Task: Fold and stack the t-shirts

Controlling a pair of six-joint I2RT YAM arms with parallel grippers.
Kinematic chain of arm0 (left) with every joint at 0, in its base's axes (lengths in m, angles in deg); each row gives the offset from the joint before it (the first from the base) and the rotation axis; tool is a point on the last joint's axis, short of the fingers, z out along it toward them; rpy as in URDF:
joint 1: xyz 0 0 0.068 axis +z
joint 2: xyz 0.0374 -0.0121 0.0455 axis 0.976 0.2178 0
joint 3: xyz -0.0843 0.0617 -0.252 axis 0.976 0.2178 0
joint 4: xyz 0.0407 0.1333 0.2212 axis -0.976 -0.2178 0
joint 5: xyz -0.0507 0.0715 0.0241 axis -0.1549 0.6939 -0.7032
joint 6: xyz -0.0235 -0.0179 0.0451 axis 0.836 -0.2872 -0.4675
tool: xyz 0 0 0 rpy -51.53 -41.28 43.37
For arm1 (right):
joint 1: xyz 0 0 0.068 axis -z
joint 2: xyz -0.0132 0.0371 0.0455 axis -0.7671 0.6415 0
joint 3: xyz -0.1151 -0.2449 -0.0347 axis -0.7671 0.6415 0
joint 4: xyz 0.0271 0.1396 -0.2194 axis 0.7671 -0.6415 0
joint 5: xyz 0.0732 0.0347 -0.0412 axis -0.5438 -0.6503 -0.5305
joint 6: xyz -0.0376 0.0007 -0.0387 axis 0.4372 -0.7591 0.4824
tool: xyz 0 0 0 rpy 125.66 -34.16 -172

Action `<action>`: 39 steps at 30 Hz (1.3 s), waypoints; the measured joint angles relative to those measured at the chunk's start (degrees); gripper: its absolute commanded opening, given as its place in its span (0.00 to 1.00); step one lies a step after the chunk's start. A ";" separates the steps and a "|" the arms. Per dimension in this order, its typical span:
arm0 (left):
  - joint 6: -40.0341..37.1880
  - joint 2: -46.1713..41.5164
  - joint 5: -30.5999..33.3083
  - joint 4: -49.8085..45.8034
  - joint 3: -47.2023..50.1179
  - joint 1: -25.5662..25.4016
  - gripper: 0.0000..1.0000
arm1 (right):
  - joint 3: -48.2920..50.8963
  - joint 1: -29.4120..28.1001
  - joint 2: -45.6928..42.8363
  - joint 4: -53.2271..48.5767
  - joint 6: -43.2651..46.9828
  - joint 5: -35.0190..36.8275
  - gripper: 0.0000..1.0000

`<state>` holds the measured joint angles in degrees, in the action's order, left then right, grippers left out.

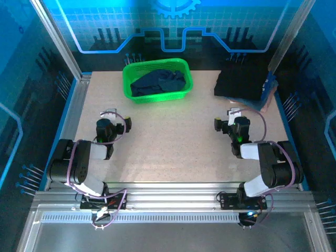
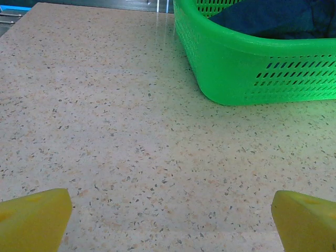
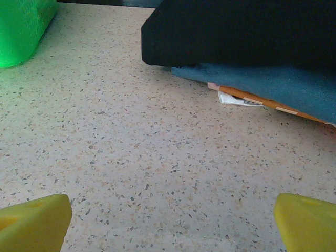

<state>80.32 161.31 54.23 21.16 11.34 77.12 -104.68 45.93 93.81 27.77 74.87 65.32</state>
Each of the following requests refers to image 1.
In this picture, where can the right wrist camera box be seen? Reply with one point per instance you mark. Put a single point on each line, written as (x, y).
(233, 111)

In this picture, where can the grey metal floor panel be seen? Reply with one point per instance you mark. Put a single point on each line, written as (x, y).
(168, 237)

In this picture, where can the black folded t-shirt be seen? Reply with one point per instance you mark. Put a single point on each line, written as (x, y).
(239, 84)

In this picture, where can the black connector block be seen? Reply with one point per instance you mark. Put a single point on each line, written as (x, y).
(248, 219)

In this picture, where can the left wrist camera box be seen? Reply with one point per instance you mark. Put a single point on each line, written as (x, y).
(109, 112)

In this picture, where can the navy blue t-shirt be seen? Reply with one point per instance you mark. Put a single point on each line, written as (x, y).
(160, 82)

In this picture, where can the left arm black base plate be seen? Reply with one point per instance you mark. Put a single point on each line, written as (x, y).
(89, 204)

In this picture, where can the wide aluminium frame rail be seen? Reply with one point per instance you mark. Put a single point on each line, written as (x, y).
(170, 195)

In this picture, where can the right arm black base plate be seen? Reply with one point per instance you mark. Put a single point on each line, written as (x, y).
(231, 202)

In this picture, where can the blue folded t-shirt white print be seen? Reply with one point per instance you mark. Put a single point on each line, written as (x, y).
(267, 82)

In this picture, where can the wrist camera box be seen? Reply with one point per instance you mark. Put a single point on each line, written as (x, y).
(109, 112)
(233, 111)

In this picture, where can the green plastic basket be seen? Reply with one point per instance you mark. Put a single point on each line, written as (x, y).
(136, 86)

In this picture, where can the aluminium side rail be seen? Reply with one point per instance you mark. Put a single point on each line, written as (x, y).
(76, 113)

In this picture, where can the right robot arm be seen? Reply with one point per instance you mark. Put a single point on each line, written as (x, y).
(275, 165)

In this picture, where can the aluminium corner post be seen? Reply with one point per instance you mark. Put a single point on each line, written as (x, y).
(56, 39)
(291, 36)

